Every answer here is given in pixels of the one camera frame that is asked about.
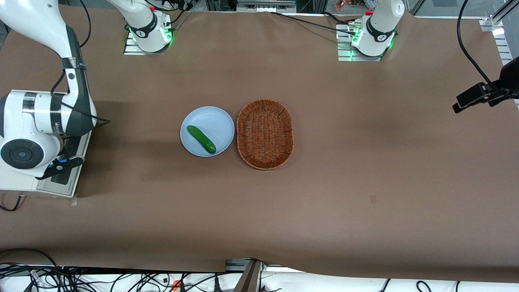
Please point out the brown oval wicker basket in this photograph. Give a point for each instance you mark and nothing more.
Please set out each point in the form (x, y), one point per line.
(264, 134)

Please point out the clear tape strip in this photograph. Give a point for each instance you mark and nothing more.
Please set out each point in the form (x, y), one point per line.
(73, 200)

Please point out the silver aluminium frame rail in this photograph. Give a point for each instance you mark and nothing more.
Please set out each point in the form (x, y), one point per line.
(505, 44)

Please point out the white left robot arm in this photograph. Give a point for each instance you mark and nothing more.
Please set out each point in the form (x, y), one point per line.
(381, 24)

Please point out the light blue round plate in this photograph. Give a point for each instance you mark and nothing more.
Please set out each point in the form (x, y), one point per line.
(213, 121)

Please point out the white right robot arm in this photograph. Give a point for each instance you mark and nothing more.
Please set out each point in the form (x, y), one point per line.
(40, 117)

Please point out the green cucumber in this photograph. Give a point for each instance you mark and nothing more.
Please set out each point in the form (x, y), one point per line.
(201, 139)

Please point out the dark aluminium frame post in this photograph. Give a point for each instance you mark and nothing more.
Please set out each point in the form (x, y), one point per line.
(249, 278)

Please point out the brown paper table cover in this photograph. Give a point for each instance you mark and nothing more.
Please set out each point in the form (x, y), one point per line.
(365, 170)

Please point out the white toaster oven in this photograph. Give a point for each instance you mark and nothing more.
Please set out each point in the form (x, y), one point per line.
(16, 183)

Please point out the toaster oven glass door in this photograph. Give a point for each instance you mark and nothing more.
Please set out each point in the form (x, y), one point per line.
(61, 187)

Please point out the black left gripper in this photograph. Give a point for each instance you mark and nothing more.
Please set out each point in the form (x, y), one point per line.
(509, 78)

